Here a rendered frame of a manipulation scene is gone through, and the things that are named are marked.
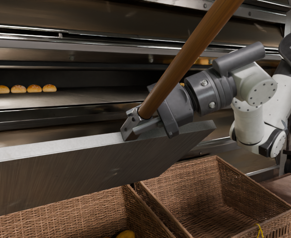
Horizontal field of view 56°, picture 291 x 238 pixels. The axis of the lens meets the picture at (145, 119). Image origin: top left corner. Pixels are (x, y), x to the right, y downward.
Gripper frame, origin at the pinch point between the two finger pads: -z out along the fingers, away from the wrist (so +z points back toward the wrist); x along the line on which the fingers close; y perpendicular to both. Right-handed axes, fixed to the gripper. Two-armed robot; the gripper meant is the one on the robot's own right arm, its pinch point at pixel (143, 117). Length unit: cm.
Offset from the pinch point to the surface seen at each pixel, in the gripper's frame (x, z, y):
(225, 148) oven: 11, 39, -111
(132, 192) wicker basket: -1, -16, -65
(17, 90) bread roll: 100, -71, -99
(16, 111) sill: 36, -41, -31
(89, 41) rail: 45, -7, -22
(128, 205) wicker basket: -4, -20, -71
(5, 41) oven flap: 44, -29, -8
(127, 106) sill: 35, -4, -58
